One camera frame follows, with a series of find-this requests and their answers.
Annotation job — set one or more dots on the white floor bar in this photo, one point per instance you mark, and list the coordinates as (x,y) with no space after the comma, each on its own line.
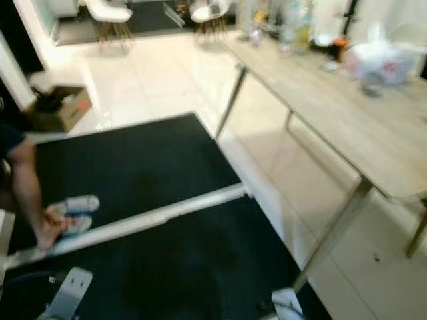
(147,222)

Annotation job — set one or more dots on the white plastic bag red contents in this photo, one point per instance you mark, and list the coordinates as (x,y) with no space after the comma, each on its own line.
(383,63)

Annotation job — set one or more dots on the yellow juice bottle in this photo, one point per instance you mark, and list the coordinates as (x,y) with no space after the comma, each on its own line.
(305,26)

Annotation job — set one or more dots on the dark floor rug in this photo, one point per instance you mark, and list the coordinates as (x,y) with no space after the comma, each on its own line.
(153,16)

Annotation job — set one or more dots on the grey slipper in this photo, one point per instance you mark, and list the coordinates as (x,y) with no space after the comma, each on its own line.
(80,204)
(80,224)

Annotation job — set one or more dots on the orange black boxy device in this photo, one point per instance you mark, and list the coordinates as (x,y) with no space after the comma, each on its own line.
(341,50)

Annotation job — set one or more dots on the black metal stand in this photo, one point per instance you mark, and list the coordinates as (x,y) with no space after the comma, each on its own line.
(349,16)

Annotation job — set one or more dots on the open brown cardboard box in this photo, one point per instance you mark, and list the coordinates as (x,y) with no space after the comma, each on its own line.
(72,112)

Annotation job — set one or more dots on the person in dark shorts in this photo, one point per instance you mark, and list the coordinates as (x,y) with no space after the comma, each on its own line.
(30,186)

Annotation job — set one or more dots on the wooden table metal legs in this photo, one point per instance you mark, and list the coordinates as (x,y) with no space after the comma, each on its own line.
(340,106)

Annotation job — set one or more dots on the black floor mat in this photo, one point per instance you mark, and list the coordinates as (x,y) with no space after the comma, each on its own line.
(187,266)
(140,166)

